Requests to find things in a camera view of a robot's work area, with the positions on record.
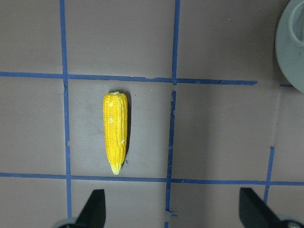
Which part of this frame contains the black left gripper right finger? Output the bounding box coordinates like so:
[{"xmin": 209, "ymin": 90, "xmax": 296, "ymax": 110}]
[{"xmin": 238, "ymin": 188, "xmax": 281, "ymax": 228}]

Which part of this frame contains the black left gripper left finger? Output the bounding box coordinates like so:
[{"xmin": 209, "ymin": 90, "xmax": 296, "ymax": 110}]
[{"xmin": 74, "ymin": 189, "xmax": 105, "ymax": 228}]

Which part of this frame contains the yellow corn cob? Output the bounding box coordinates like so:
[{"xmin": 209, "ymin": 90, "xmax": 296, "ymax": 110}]
[{"xmin": 103, "ymin": 92, "xmax": 128, "ymax": 175}]

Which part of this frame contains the pale green cooking pot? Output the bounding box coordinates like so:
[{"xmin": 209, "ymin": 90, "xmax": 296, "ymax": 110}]
[{"xmin": 275, "ymin": 0, "xmax": 304, "ymax": 93}]

